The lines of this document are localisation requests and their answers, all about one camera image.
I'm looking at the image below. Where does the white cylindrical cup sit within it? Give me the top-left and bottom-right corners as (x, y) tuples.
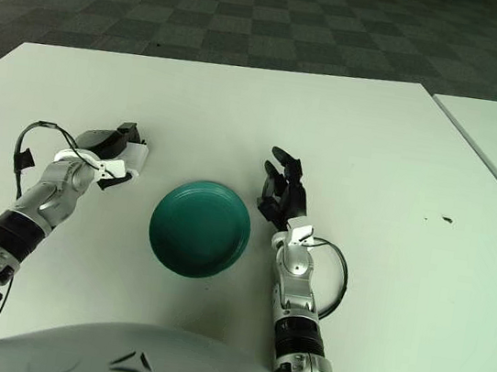
(116, 139), (151, 180)

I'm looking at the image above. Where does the grey robot torso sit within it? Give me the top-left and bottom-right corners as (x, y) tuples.
(0, 304), (342, 372)

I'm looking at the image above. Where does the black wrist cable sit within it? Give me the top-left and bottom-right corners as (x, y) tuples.
(6, 116), (109, 210)
(299, 235), (355, 323)

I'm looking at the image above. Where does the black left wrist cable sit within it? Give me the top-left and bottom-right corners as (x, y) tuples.
(6, 116), (109, 210)

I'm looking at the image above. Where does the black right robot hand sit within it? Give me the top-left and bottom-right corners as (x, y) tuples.
(251, 145), (317, 235)

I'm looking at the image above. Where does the green round plate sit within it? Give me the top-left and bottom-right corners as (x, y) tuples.
(142, 173), (258, 287)

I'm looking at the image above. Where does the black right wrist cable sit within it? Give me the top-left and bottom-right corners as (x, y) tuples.
(299, 235), (355, 323)

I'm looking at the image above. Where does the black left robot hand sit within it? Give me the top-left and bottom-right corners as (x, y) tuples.
(67, 114), (150, 197)

